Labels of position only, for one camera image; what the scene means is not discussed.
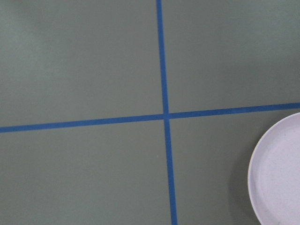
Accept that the pink plate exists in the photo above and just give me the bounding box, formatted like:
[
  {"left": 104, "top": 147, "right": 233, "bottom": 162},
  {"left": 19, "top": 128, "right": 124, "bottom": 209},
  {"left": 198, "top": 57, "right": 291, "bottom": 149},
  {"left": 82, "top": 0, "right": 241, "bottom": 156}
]
[{"left": 247, "top": 113, "right": 300, "bottom": 225}]

